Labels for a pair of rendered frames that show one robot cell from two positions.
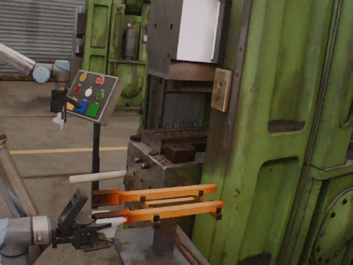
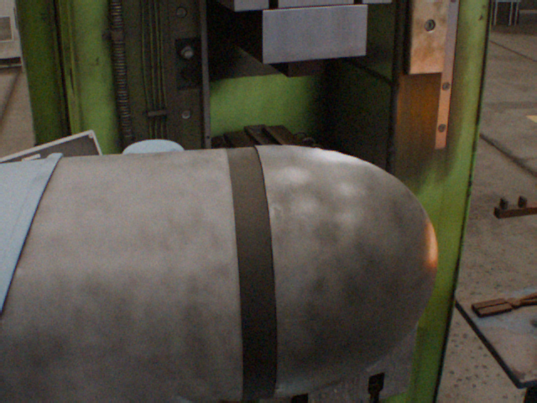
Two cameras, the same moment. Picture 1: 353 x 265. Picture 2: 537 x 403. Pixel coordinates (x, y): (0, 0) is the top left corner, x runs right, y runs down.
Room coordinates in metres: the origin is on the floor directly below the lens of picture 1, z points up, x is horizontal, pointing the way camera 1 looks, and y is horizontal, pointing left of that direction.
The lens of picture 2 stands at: (1.37, 1.27, 1.57)
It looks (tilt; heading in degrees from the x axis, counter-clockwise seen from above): 26 degrees down; 285
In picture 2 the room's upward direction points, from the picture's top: straight up
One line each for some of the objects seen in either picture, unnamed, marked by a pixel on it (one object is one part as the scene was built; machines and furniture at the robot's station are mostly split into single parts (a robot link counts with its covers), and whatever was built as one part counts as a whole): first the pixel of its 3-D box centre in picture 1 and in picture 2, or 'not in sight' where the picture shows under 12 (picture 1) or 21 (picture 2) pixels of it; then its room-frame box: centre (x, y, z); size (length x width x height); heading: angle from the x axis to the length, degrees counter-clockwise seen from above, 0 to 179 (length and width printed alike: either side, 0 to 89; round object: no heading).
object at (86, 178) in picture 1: (105, 176); not in sight; (1.81, 0.39, 0.62); 0.44 x 0.05 x 0.05; 124
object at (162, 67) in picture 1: (195, 68); (274, 13); (1.69, -0.05, 1.32); 0.42 x 0.20 x 0.10; 124
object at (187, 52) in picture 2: not in sight; (187, 63); (1.83, 0.10, 1.24); 0.03 x 0.03 x 0.07; 34
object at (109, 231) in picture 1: (111, 228); not in sight; (0.79, 0.15, 0.94); 0.09 x 0.03 x 0.06; 114
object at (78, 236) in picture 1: (72, 229); not in sight; (0.76, 0.25, 0.93); 0.12 x 0.08 x 0.09; 117
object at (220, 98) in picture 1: (221, 89); (426, 34); (1.39, -0.17, 1.27); 0.09 x 0.02 x 0.17; 34
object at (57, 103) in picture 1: (59, 101); not in sight; (1.67, 0.63, 1.08); 0.09 x 0.08 x 0.12; 103
